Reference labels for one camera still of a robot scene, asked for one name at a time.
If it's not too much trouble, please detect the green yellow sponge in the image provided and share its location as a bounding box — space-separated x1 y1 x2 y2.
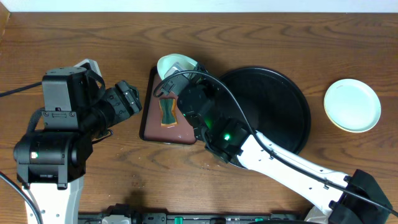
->
159 98 178 127

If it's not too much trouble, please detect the green plate with stain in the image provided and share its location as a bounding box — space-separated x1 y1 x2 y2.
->
323 78 382 133

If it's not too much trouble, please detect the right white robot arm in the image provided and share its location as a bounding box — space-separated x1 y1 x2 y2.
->
172 62 394 223

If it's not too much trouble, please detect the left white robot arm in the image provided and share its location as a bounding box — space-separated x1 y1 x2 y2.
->
14 81 142 223

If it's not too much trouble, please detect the rectangular black water tray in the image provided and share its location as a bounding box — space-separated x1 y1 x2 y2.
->
139 67 196 145

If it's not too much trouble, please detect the round black tray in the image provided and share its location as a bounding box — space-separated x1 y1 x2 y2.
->
220 67 311 154

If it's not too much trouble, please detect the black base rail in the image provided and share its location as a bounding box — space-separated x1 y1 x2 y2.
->
77 203 305 224

